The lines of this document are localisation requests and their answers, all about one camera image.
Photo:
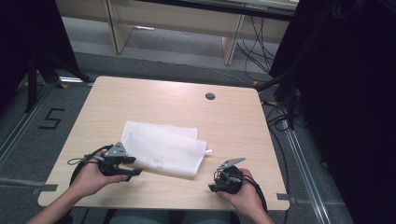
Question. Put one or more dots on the person's right hand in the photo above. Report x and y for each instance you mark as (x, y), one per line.
(246, 196)

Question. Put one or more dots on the white mesh laundry bag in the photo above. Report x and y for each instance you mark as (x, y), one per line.
(162, 152)

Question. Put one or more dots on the grey tape strip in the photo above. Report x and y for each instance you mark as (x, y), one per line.
(285, 196)
(46, 187)

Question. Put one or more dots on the person's left hand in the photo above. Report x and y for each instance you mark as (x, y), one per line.
(88, 179)

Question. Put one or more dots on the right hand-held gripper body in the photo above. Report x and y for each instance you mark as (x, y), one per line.
(229, 182)

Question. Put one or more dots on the metal floor rail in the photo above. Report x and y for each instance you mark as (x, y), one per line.
(18, 130)
(306, 174)

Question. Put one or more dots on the black metal stand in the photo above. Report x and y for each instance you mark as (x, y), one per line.
(291, 102)
(31, 84)

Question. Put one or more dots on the black curtain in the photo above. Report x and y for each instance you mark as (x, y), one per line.
(21, 46)
(348, 93)

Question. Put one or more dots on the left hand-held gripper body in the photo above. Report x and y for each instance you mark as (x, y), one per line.
(112, 158)

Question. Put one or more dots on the person's legs in jeans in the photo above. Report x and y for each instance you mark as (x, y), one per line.
(140, 217)

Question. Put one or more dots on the light wooden desk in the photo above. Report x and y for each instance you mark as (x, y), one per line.
(174, 18)

